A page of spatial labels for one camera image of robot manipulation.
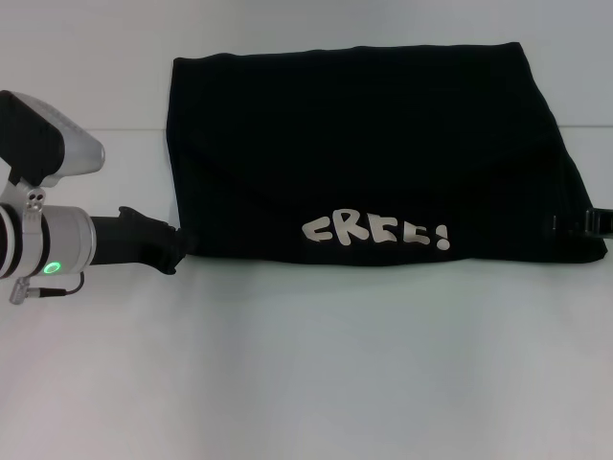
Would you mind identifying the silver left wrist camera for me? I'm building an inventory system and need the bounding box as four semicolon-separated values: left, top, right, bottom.
0;89;106;221

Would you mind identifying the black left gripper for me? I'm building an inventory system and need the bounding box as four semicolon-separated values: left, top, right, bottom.
90;206;198;277

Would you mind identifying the left gripper cable with plug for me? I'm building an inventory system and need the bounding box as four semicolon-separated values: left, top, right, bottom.
9;271;86;306

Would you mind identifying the black shirt with white print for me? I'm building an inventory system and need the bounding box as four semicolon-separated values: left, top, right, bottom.
167;41;608;265

